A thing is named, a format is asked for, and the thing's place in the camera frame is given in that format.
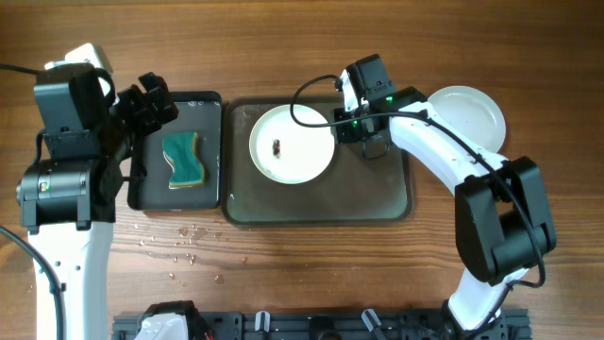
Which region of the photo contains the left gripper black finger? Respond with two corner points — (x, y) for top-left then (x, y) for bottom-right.
(115, 85), (161, 135)
(139, 72), (178, 124)

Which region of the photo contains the green yellow sponge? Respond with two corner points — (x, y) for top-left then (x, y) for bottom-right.
(162, 131), (206, 189)

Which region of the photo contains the large dark brown tray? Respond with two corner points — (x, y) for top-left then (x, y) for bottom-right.
(220, 97), (413, 227)

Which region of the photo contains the white plate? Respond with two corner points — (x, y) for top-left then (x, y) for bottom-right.
(248, 105), (335, 184)
(428, 85), (507, 153)

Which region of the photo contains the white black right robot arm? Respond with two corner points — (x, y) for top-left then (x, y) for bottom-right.
(334, 54), (557, 336)

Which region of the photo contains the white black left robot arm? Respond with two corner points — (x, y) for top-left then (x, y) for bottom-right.
(17, 63), (178, 339)

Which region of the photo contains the small black tray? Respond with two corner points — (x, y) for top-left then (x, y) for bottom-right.
(127, 91), (223, 211)

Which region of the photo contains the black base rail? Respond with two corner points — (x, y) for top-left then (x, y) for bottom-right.
(111, 304), (533, 340)

